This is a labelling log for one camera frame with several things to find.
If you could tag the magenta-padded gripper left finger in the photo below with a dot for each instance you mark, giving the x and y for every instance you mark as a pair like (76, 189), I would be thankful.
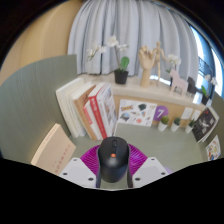
(78, 171)

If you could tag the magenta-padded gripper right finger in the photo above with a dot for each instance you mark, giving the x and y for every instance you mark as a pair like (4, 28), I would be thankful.
(150, 170)

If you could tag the black computer mouse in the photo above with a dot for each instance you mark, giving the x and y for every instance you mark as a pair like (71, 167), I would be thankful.
(113, 163)

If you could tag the beige paperback book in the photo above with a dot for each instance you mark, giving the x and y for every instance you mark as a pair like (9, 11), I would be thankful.
(55, 150)

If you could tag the small plant in white pot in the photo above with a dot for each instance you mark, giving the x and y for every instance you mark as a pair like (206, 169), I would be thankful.
(162, 126)
(189, 128)
(175, 126)

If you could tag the small red-spined book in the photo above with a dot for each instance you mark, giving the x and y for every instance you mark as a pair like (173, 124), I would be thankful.
(90, 125)

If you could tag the purple round number sign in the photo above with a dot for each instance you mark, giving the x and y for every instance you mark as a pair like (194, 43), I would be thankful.
(161, 113)

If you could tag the white sticker collage card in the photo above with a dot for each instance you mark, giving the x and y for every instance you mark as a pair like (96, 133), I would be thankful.
(136, 113)

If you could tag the brown kraft book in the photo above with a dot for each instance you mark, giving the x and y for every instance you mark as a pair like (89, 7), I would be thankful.
(81, 108)

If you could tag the thick white book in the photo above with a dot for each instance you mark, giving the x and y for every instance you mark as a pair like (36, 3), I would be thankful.
(65, 106)

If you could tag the colourful sticker sheet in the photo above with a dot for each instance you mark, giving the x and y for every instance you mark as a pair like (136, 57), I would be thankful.
(213, 148)

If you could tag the black cover magazine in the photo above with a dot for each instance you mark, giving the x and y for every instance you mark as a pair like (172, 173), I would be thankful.
(204, 126)

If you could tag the white orchid in dark pot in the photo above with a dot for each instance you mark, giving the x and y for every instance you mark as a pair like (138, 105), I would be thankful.
(174, 60)
(204, 98)

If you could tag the pink wooden horse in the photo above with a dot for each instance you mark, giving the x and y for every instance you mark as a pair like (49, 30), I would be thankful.
(178, 83)

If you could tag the black wooden horse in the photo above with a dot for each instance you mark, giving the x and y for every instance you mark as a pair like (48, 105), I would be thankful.
(192, 86)

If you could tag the white orchid in black pot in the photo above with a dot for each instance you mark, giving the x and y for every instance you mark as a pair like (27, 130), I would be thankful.
(121, 76)

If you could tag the wooden hand model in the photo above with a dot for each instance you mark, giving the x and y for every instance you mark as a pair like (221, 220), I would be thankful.
(146, 63)

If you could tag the wooden artist mannequin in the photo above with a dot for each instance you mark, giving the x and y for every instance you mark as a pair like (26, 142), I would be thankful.
(158, 55)

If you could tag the grey pleated curtain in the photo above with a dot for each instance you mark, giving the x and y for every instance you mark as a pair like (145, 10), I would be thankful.
(133, 26)

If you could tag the white wall socket plate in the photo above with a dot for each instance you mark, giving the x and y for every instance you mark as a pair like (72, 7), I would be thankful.
(196, 115)
(187, 113)

